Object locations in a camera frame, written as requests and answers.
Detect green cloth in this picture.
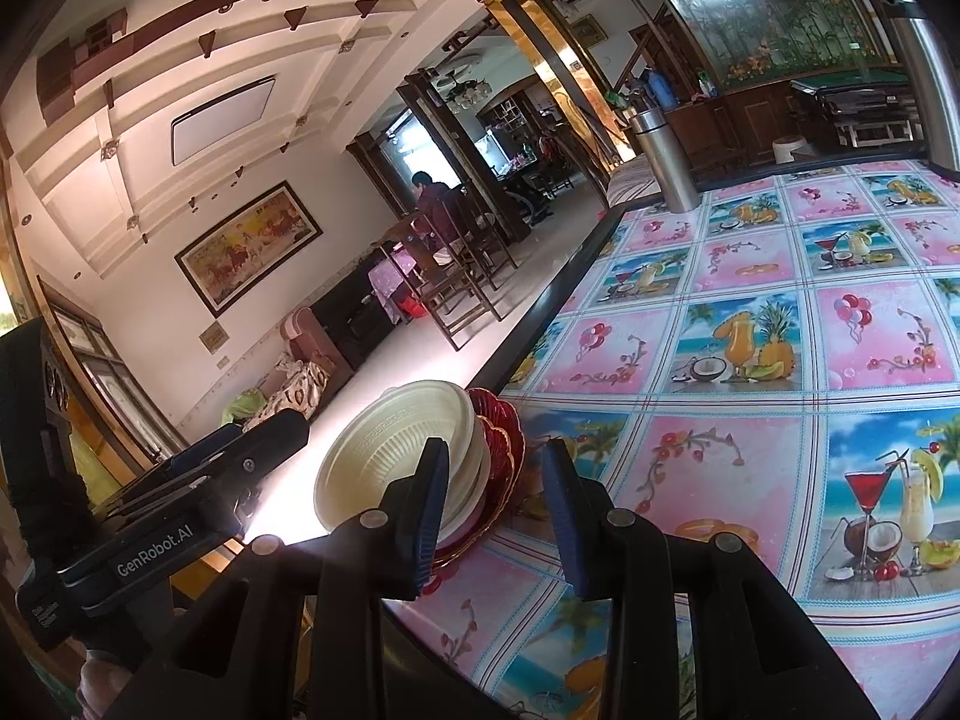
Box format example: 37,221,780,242
221,390,267,425

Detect green mahjong table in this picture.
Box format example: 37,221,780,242
789,64,920,151

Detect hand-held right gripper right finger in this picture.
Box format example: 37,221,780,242
540,437,882,720

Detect patterned cloth pile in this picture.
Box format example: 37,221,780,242
247,360,331,428

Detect framed wall painting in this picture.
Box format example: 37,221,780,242
175,180,323,318

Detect small steel thermos bottle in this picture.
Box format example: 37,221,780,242
628,109,702,215

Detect large steel vacuum flask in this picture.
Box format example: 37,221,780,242
877,0,960,181

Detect pink armchair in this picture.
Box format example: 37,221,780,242
281,307,338,372

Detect floral glass screen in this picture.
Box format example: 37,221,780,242
630,0,901,87

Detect ceiling chandelier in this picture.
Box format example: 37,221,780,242
439,75,492,110

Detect cream plastic bowl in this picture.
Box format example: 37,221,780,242
313,381,477,533

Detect dark low cabinet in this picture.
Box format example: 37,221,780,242
311,270,395,372

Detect person's left hand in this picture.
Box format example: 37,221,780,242
79,654,143,720

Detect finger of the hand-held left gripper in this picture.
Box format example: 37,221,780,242
97,409,312,500

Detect dark wooden chair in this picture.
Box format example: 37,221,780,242
379,214,503,352

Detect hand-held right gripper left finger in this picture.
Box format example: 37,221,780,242
131,437,451,720

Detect gold mirrored pillar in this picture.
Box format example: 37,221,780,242
484,0,627,166

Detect rectangular ceiling light panel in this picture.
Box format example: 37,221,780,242
171,75,277,167

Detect pink dining table cloth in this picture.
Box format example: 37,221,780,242
367,251,421,316

